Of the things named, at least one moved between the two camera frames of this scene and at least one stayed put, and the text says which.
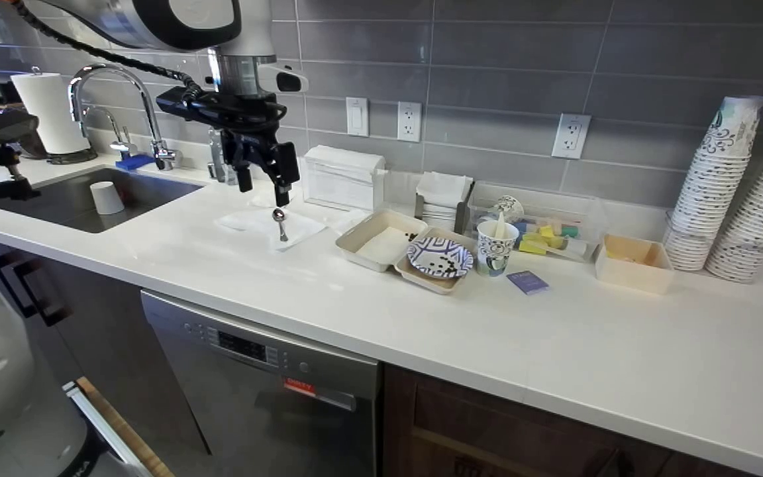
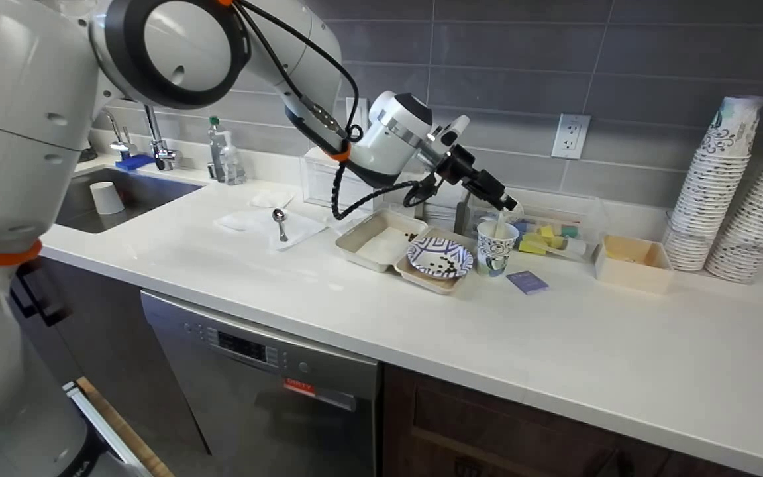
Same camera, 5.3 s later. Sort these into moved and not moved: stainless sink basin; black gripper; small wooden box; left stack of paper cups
Moved: black gripper
Not moved: small wooden box; left stack of paper cups; stainless sink basin
